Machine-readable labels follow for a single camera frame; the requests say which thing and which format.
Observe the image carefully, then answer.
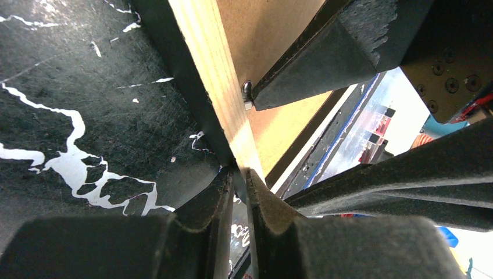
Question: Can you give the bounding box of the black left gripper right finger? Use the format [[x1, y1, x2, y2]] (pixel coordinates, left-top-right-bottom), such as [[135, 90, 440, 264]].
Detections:
[[246, 170, 465, 278]]

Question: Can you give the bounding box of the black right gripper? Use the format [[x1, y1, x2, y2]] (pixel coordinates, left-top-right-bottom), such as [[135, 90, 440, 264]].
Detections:
[[401, 1, 492, 124]]

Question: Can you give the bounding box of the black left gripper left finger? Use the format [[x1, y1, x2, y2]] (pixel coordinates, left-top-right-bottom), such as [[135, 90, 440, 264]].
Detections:
[[1, 169, 234, 278]]

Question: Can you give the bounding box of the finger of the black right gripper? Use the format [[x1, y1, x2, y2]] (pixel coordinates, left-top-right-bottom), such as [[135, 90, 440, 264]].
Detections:
[[287, 119, 492, 232], [251, 1, 433, 110]]

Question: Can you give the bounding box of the brown cardboard backing board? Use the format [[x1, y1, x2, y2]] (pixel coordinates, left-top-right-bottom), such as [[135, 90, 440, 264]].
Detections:
[[217, 0, 330, 175]]

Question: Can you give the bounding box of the wooden picture frame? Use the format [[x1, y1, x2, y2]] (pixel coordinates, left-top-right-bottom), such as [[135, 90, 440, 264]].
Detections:
[[131, 0, 359, 194]]

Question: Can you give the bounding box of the silver frame retaining clip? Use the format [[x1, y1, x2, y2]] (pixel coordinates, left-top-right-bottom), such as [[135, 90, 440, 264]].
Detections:
[[241, 80, 253, 110]]

